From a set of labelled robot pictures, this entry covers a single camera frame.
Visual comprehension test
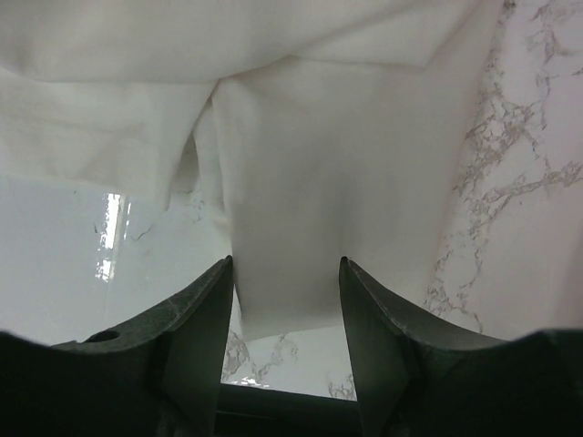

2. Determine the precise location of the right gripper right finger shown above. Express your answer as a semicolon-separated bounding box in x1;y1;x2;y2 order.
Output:
339;259;582;436

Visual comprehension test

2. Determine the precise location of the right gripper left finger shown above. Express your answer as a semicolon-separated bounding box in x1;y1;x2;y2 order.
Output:
1;258;233;436

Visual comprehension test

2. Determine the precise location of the white coca-cola t-shirt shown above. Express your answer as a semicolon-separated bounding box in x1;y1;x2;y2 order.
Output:
1;1;502;339

